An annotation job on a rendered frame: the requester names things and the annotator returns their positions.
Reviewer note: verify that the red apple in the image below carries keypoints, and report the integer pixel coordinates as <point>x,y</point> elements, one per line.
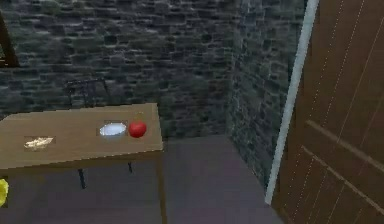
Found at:
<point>137,129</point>

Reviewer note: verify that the white plate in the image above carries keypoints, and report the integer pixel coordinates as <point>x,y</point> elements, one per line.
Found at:
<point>113,129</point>

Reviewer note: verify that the black metal chair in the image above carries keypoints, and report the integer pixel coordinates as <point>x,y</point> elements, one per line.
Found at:
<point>86,90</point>

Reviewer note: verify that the brown wooden table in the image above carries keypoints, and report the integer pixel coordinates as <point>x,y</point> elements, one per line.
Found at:
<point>73,150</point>

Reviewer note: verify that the brown wooden door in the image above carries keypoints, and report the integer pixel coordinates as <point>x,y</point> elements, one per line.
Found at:
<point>336,126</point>

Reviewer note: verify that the yellow round object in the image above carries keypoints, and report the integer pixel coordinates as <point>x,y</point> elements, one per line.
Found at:
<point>2,191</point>

